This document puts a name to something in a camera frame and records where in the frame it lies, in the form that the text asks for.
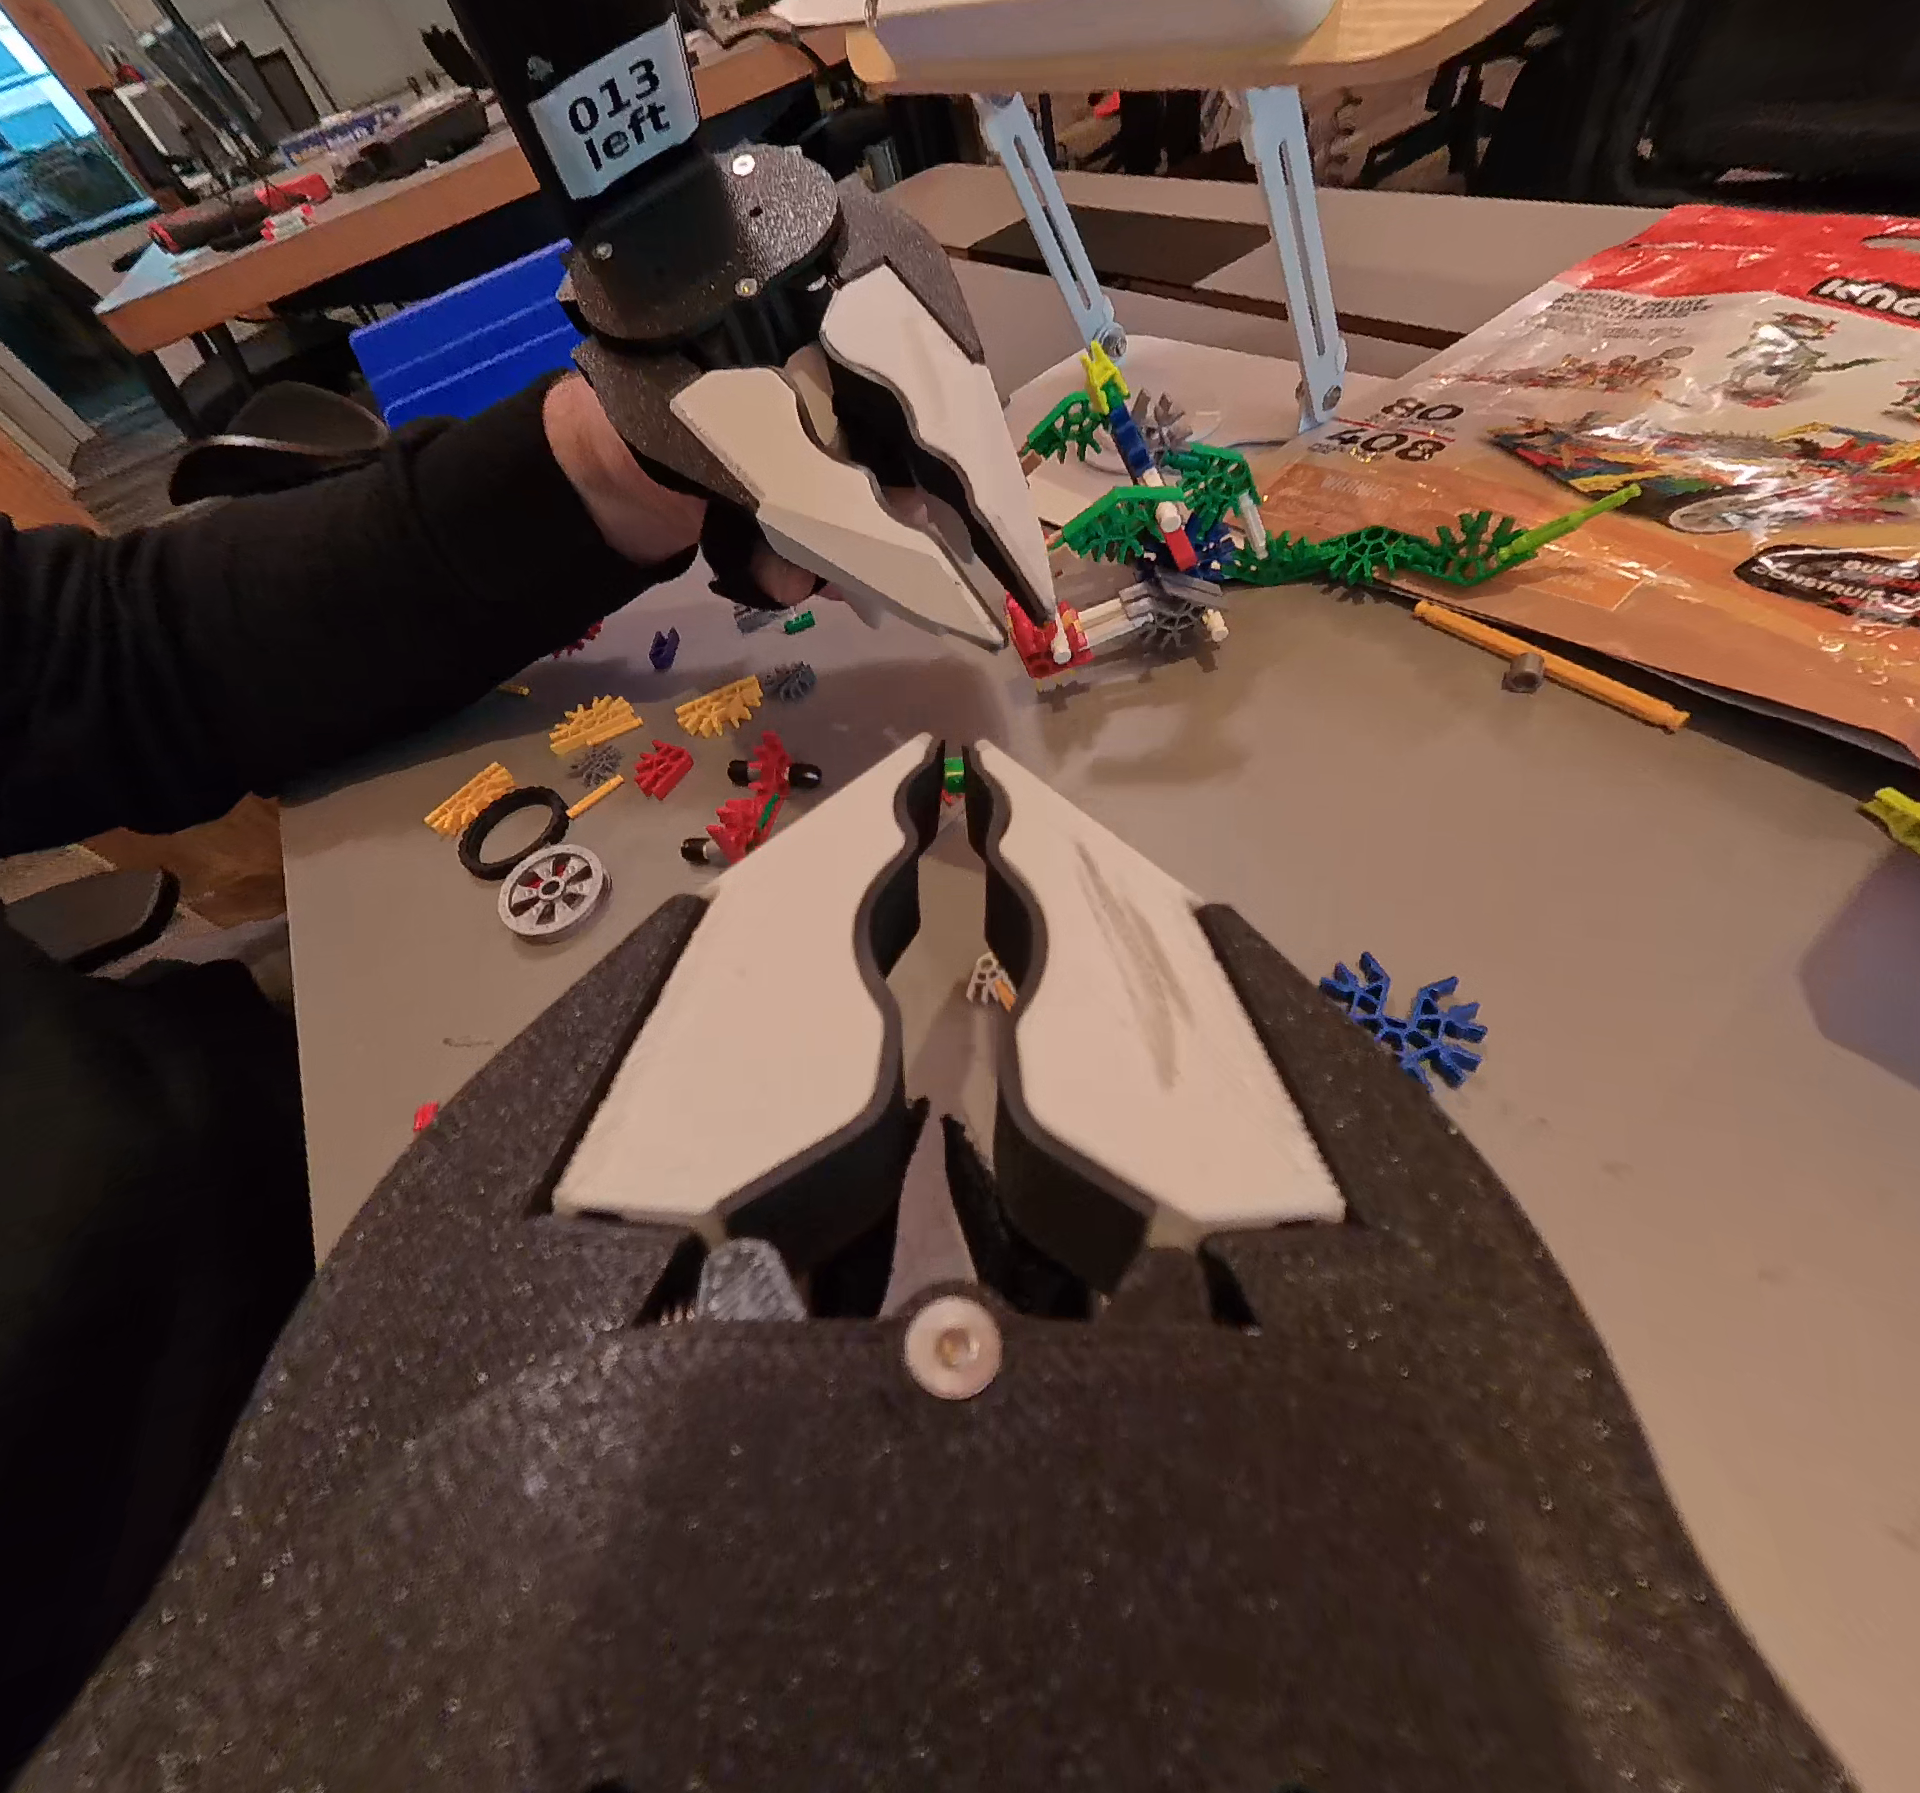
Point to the white adjustable book stand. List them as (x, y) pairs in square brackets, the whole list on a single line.
[(1109, 11)]

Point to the blue bin with square tag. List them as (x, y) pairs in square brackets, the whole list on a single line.
[(450, 337)]

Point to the blue and yellow rod frame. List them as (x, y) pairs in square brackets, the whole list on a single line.
[(990, 982)]

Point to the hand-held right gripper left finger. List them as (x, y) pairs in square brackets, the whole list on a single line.
[(719, 1059)]

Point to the red toy set bag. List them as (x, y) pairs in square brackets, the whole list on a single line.
[(1655, 592)]

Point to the lime clip connector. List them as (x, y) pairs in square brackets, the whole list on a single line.
[(1894, 815)]

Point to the blue snowflake connector pair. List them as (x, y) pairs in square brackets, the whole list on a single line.
[(1403, 1021)]

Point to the wooden office desk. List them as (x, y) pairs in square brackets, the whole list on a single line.
[(381, 227)]

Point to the person's dark clothed body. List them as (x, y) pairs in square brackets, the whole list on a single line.
[(123, 1222)]

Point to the red connector assembly black caps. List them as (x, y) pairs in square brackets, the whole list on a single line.
[(752, 813)]

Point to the yellow fan connector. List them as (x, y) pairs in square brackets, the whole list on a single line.
[(719, 704), (473, 800), (593, 724)]

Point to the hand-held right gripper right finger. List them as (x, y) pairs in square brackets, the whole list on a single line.
[(1171, 1059)]

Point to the orange rod with grey clip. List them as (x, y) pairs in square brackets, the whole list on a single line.
[(1621, 704)]

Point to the person's left hand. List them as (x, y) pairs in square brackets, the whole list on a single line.
[(749, 557)]

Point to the grey spacer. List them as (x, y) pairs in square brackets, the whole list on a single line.
[(1529, 675)]

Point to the red fan connector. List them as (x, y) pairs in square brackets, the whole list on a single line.
[(660, 771), (575, 642)]

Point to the silver spoked wheel hub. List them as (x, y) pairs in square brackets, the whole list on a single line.
[(555, 898)]

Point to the person's left forearm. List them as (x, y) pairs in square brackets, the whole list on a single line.
[(301, 617)]

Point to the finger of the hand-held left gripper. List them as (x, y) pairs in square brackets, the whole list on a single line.
[(811, 488), (942, 427)]

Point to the black office chair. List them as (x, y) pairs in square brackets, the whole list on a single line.
[(1774, 71)]

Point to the multicoloured toy construction model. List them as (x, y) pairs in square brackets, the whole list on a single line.
[(1151, 512)]

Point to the grey connector pair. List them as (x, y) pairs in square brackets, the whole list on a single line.
[(761, 615)]

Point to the black rubber tyre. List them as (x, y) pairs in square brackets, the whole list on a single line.
[(555, 815)]

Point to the small grey snowflake connector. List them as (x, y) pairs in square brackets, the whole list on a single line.
[(593, 764), (783, 683)]

